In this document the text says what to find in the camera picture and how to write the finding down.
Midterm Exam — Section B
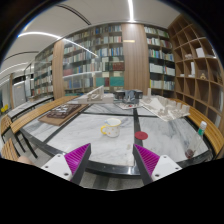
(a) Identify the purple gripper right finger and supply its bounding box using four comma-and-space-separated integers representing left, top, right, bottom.
133, 144, 159, 185

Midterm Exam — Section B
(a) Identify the bookshelf far left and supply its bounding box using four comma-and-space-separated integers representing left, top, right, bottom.
34, 45, 53, 97

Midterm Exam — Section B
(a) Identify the wooden bench right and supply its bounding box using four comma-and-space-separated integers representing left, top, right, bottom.
170, 97, 224, 157

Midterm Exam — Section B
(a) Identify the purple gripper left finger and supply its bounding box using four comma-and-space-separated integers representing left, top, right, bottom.
65, 143, 91, 185

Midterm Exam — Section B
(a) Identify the wooden slat bench lower left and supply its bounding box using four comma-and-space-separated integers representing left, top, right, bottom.
0, 115, 32, 165

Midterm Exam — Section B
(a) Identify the white polka dot mug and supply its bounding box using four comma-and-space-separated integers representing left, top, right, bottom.
101, 118, 121, 138

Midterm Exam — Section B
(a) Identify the red round coaster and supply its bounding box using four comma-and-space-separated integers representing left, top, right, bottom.
135, 131, 148, 140

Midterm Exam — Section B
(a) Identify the dark grey building model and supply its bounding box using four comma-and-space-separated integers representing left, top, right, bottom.
114, 89, 143, 104

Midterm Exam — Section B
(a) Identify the white city block model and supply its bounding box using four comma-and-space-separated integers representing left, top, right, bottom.
140, 89, 190, 122

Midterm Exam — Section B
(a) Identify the white building model left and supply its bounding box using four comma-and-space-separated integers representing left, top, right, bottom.
77, 85, 114, 104

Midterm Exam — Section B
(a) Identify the bookshelf right of column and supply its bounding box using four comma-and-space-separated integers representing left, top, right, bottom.
144, 25, 175, 98

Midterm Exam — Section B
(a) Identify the glass-front bookshelf centre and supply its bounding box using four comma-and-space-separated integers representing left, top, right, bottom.
63, 24, 125, 95

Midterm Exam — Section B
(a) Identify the wooden cubby shelf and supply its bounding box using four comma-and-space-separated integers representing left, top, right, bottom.
168, 15, 224, 136

